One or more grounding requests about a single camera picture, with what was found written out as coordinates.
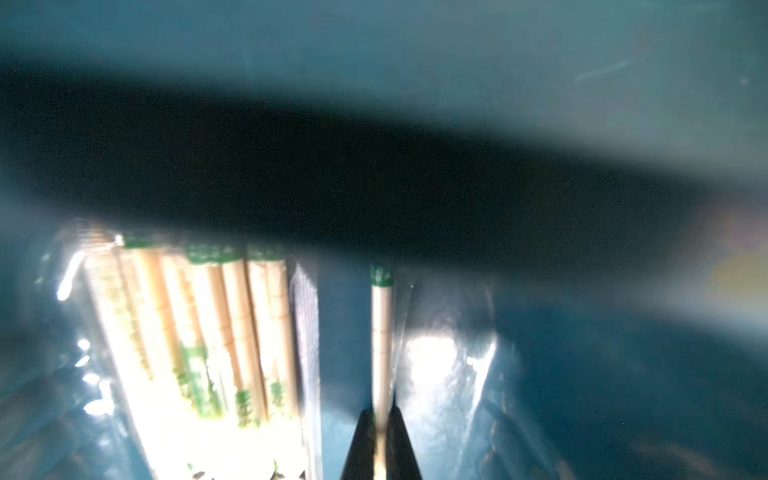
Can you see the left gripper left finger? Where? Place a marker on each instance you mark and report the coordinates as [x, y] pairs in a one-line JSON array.
[[359, 463]]

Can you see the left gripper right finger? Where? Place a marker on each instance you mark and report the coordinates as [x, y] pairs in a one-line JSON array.
[[401, 462]]

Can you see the chopsticks pair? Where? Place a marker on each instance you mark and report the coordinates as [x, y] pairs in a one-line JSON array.
[[382, 315]]

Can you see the clear plastic storage box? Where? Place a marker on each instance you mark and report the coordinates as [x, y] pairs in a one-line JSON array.
[[571, 196]]

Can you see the chopsticks bundle in box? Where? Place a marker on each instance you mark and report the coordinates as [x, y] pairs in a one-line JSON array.
[[204, 356]]

